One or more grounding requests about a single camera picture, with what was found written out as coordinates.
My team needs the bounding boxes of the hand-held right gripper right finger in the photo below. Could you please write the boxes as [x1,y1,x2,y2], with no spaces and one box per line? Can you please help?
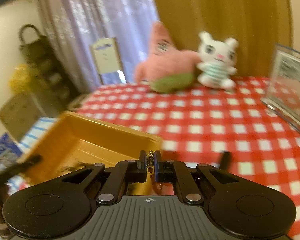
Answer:
[155,152,243,204]

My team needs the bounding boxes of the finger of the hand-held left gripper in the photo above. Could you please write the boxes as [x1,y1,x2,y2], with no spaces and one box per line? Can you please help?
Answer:
[0,154,42,180]

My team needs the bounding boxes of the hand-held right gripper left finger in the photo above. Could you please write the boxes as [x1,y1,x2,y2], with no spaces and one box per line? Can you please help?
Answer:
[61,151,147,204]

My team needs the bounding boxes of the yellow plastic tray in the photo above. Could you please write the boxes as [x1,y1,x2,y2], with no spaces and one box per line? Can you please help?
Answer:
[16,111,163,197]

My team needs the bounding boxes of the blue printed box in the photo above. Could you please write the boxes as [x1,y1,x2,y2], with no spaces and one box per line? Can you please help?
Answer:
[0,133,24,173]

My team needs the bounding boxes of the blue checked bed sheet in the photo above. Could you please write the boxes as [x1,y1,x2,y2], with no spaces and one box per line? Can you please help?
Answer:
[20,116,58,150]

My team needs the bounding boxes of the cardboard box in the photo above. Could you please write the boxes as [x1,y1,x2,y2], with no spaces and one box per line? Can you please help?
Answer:
[0,92,45,140]

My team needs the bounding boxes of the red checkered tablecloth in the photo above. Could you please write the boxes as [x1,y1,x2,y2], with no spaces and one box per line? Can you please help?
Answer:
[9,76,300,240]

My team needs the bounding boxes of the black wristwatch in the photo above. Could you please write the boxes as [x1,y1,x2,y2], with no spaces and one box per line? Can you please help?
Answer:
[219,151,232,170]

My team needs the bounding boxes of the yellow covered fan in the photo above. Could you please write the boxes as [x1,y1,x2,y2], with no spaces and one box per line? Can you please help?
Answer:
[10,64,35,94]

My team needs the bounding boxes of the pink starfish plush toy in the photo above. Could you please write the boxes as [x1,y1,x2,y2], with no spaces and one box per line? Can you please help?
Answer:
[134,21,202,93]

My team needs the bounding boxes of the folded dark metal rack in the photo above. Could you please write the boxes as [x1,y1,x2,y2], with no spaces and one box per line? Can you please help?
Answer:
[18,24,78,113]

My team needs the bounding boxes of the white wooden chair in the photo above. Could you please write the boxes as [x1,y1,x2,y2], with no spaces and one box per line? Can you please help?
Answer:
[89,37,127,84]

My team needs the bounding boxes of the white bunny plush toy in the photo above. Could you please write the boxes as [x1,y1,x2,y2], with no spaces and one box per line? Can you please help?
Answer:
[196,31,239,92]

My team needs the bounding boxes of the clear framed sand picture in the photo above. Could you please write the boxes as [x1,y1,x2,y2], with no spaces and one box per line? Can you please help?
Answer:
[261,43,300,142]

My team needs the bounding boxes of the purple patterned curtain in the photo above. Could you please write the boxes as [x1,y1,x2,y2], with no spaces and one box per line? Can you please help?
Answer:
[36,0,160,93]

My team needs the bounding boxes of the wooden door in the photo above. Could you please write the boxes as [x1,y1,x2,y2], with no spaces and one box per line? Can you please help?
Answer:
[149,0,293,78]

